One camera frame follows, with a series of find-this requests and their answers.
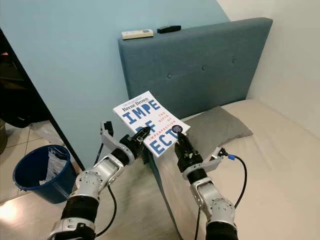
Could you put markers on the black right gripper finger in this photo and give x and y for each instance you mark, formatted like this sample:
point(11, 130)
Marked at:
point(183, 144)

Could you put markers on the grey fabric pillow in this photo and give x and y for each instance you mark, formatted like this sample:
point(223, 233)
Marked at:
point(220, 127)

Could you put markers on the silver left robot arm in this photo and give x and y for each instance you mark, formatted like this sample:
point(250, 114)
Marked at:
point(90, 187)

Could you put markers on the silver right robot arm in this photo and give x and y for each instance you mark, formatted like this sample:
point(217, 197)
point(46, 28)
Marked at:
point(215, 207)

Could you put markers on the grey plastic bin liner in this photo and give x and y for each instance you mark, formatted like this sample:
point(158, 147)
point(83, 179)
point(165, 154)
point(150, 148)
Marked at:
point(55, 165)

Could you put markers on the blue fabric headboard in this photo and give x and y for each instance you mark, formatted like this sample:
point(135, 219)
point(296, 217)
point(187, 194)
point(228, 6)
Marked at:
point(195, 62)

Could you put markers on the white sheeted mattress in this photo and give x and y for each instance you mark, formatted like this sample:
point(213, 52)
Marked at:
point(280, 170)

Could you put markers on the white remote control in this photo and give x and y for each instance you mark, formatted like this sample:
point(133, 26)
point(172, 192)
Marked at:
point(137, 34)

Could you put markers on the blue round trash bin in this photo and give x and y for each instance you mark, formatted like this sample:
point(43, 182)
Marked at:
point(30, 172)

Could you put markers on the black remote control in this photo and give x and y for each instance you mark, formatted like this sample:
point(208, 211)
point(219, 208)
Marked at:
point(168, 29)

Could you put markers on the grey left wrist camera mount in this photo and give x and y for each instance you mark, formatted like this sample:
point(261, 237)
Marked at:
point(110, 140)

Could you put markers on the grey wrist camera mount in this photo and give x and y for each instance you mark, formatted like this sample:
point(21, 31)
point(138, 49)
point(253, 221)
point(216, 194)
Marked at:
point(216, 156)
point(110, 140)

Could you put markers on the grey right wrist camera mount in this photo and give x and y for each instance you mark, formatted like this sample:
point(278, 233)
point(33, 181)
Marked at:
point(216, 156)

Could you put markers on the black door frame post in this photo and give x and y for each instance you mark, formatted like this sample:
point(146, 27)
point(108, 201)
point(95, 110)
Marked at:
point(50, 107)

